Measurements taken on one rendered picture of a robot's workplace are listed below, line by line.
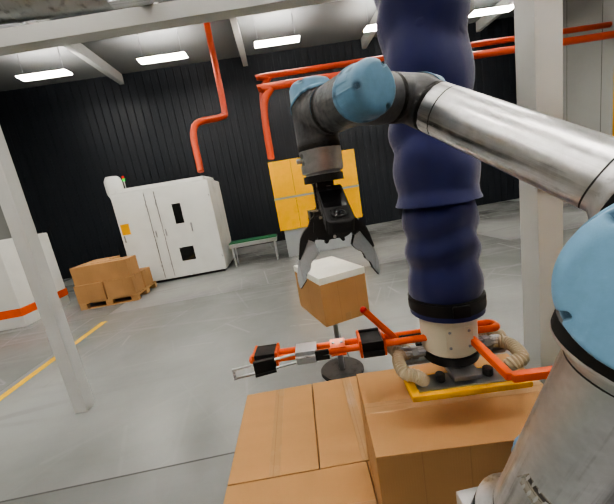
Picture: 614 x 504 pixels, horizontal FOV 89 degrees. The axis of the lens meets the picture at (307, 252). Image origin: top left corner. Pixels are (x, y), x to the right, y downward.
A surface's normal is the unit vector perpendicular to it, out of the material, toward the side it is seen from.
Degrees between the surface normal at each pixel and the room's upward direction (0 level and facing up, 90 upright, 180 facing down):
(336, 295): 90
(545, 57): 90
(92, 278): 90
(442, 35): 80
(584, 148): 58
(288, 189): 90
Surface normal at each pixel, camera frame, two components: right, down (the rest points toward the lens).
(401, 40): -0.81, 0.06
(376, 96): 0.51, 0.09
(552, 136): -0.57, -0.29
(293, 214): 0.08, 0.18
